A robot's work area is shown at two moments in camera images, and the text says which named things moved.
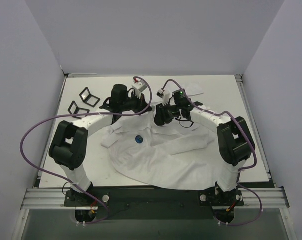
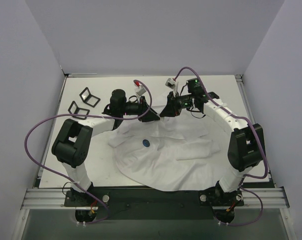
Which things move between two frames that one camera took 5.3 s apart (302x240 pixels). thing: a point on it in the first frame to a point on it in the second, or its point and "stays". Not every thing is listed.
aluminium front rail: x=45 y=199 stays
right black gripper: x=160 y=114 to x=171 y=104
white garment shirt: x=180 y=155 stays
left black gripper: x=143 y=105 stays
